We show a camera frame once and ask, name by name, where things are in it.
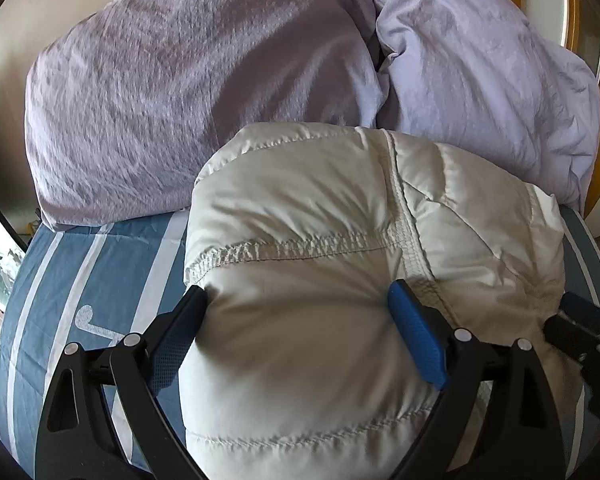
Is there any left lavender pillow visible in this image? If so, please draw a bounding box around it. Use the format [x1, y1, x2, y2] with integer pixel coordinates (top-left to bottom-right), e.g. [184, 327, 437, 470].
[24, 0, 386, 230]

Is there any blue striped bed sheet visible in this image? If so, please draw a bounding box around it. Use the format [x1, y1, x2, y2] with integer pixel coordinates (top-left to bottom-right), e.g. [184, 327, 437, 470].
[0, 207, 600, 477]

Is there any right lavender pillow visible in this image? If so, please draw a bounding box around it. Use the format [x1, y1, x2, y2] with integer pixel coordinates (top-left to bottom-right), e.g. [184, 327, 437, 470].
[375, 0, 600, 209]

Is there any beige puffer jacket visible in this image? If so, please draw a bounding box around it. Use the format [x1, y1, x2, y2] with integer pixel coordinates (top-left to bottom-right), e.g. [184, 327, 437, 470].
[178, 124, 582, 479]

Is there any lavender pillow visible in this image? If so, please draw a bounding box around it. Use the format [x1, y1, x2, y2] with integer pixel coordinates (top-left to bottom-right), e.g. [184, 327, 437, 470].
[24, 0, 386, 230]
[375, 0, 600, 209]

